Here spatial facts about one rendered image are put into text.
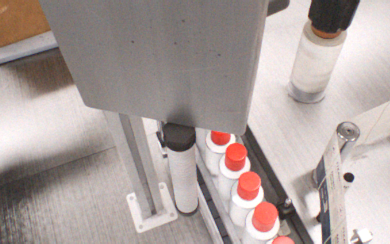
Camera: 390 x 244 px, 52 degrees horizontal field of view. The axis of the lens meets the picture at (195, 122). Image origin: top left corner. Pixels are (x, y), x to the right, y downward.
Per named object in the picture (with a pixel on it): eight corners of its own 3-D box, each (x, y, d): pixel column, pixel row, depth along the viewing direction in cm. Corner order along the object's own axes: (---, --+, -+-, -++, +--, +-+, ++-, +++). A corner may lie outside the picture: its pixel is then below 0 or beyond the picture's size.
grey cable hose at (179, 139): (203, 213, 57) (201, 137, 40) (180, 221, 57) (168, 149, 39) (194, 191, 59) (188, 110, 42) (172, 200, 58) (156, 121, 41)
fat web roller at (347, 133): (336, 185, 80) (368, 137, 64) (317, 193, 79) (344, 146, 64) (324, 166, 82) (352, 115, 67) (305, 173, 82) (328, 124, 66)
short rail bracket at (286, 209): (289, 226, 81) (300, 204, 71) (261, 238, 80) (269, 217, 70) (282, 212, 82) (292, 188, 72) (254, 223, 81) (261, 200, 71)
